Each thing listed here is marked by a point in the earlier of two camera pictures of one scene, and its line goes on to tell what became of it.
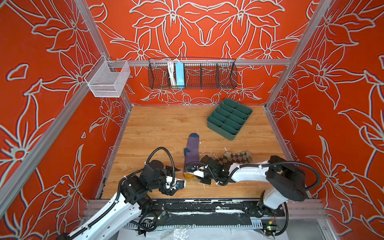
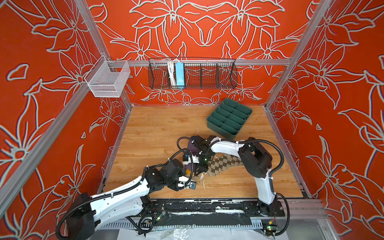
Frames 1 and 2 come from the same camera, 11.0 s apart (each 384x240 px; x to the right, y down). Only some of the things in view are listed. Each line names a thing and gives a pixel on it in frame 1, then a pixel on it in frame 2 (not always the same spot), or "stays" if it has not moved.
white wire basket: [108, 78] stays
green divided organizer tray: [228, 118] stays
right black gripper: [205, 182] → [200, 169]
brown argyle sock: [228, 158] stays
